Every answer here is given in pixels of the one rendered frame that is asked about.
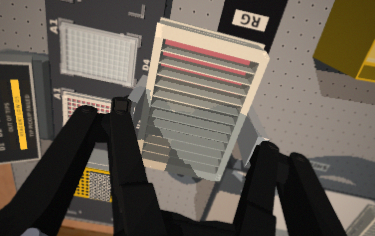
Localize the yellow waste bin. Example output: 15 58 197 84
313 0 375 82

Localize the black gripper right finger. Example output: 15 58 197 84
232 104 347 236

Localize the grey tip rack base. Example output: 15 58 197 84
276 229 288 236

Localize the grey tip rack with yellow top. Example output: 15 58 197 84
74 148 112 202

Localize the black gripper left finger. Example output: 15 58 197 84
0 75 168 236

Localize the black flat pad with rg label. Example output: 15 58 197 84
217 0 288 54

